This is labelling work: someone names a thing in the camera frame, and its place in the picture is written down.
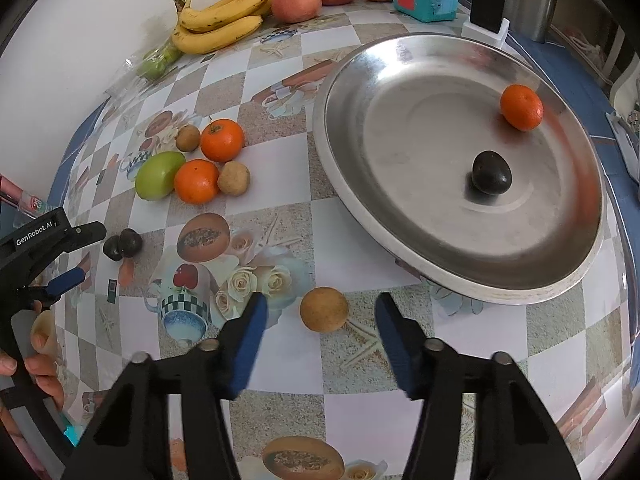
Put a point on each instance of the blue striped cloth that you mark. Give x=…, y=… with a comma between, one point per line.
x=575, y=70

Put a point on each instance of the round steel tray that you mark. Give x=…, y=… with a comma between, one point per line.
x=425, y=185

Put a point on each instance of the person's left hand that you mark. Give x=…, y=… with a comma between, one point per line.
x=45, y=375

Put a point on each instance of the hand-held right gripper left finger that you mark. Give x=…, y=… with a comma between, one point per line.
x=250, y=340

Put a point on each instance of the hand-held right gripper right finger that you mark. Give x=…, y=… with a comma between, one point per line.
x=392, y=345

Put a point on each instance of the dark purple passion fruit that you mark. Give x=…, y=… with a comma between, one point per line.
x=111, y=249
x=131, y=242
x=492, y=172

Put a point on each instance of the orange tangerine with stem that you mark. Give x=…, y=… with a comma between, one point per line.
x=222, y=140

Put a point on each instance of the green fruit in plastic bag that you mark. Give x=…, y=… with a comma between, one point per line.
x=157, y=60

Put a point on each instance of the pale red apple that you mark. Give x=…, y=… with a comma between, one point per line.
x=296, y=4

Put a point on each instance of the clear plastic holder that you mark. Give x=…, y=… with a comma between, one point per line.
x=20, y=195

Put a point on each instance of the round brown sapodilla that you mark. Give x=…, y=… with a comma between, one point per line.
x=324, y=308

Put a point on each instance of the steel kettle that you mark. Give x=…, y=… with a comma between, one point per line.
x=530, y=5

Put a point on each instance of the white phone stand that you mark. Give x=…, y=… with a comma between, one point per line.
x=625, y=145

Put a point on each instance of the green apple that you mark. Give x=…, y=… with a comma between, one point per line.
x=159, y=175

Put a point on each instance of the yellow banana bunch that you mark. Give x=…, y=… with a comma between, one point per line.
x=215, y=17

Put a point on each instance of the black power adapter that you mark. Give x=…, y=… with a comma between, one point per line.
x=488, y=2

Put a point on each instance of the brown kiwi upper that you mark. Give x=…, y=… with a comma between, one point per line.
x=188, y=137

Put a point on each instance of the pale brown sapodilla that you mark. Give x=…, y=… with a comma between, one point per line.
x=233, y=178

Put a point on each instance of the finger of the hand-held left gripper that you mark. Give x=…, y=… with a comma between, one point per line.
x=85, y=235
x=67, y=279

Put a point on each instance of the beige plastic basket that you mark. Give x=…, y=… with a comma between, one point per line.
x=595, y=40

